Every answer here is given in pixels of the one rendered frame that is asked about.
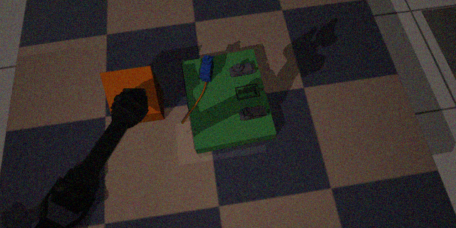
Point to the green flat rectangular board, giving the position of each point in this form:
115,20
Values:
233,109

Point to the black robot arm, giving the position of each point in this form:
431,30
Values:
75,192

